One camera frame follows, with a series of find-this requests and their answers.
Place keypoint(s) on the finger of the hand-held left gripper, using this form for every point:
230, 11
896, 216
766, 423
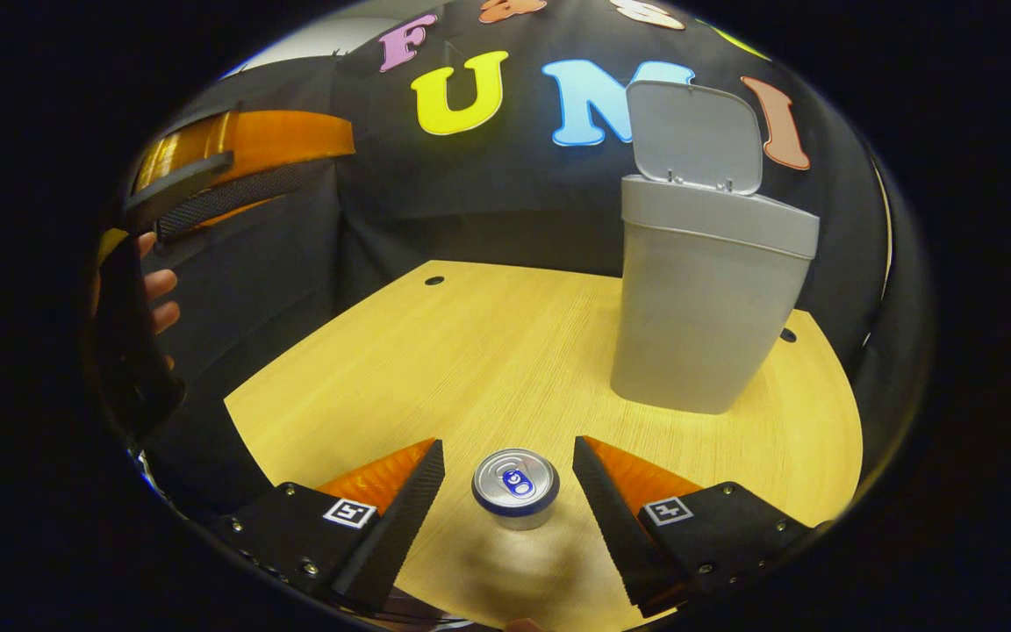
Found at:
242, 193
277, 140

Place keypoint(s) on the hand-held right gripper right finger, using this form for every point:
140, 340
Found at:
620, 527

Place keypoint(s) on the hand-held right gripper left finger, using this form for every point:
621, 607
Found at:
400, 527

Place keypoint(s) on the silver pop can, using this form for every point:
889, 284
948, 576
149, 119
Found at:
514, 487

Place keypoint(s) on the grey desktop garbage bin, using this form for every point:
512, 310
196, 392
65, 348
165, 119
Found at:
699, 307

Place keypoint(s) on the wooden desktop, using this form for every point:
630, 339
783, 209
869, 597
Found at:
470, 351

